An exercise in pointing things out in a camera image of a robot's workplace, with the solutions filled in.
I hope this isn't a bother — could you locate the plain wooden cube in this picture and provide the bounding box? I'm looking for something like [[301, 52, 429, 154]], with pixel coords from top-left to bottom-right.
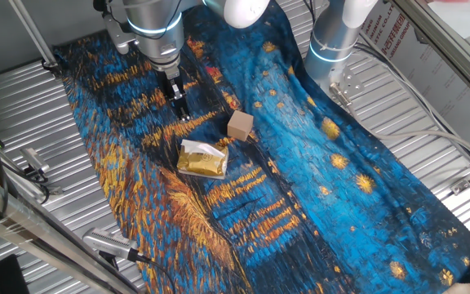
[[226, 109, 255, 142]]

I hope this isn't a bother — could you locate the grey metal pole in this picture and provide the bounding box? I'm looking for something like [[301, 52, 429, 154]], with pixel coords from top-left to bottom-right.
[[8, 0, 60, 70]]

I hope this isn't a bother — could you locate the gold tissue pack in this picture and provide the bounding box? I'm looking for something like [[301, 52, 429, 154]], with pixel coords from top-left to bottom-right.
[[176, 139, 230, 180]]

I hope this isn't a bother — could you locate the black camera cable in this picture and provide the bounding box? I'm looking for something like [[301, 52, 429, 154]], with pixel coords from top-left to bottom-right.
[[135, 251, 178, 294]]

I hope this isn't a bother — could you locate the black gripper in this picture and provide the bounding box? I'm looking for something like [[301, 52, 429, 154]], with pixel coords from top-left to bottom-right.
[[158, 69, 192, 123]]

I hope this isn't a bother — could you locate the aluminium frame beam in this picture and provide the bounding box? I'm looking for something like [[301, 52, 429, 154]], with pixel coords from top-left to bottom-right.
[[0, 165, 138, 294], [389, 0, 470, 111]]

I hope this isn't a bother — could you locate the white printed panel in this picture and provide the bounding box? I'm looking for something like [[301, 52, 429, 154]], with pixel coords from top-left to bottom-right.
[[359, 0, 470, 160]]

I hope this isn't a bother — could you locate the metal cable connector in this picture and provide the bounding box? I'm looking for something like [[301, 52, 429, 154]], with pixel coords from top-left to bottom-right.
[[327, 81, 354, 109]]

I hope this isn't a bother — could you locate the small silver camera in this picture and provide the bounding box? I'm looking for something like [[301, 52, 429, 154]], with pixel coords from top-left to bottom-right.
[[20, 147, 51, 175]]

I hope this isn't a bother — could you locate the large silver camera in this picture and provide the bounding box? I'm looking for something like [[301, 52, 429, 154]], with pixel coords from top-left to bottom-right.
[[82, 227, 140, 262]]

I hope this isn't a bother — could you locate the thick grey cable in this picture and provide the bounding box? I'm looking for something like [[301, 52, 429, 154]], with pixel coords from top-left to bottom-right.
[[347, 101, 470, 164]]

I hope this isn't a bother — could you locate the blue yellow painting-print cloth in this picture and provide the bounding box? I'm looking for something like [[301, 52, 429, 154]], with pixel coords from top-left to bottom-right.
[[53, 0, 470, 294]]

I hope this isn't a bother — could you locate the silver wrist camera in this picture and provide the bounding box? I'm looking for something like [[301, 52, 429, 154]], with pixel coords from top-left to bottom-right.
[[102, 10, 138, 56]]

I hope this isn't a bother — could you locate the black box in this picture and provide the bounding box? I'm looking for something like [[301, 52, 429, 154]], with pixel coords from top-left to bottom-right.
[[0, 253, 30, 294]]

